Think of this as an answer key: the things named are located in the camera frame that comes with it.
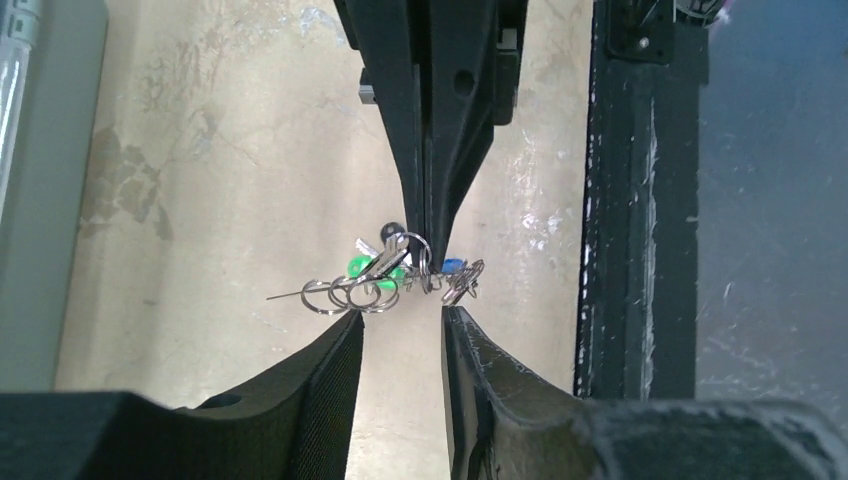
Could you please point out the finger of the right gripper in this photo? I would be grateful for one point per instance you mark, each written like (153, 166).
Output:
(381, 32)
(471, 82)

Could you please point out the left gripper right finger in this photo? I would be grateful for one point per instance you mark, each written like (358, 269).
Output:
(504, 421)

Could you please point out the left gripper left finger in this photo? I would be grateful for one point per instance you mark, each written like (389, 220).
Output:
(291, 421)

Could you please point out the blue key tag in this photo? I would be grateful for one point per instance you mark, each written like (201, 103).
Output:
(452, 265)

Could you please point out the green key tag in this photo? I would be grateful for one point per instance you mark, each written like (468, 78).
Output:
(371, 270)

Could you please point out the black key tag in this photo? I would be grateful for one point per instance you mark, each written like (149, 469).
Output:
(389, 229)

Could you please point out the silver key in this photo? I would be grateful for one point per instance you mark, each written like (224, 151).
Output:
(393, 253)

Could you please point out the clear plastic storage box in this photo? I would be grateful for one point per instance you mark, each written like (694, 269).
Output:
(51, 62)

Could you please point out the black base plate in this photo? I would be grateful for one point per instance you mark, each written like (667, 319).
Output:
(637, 305)

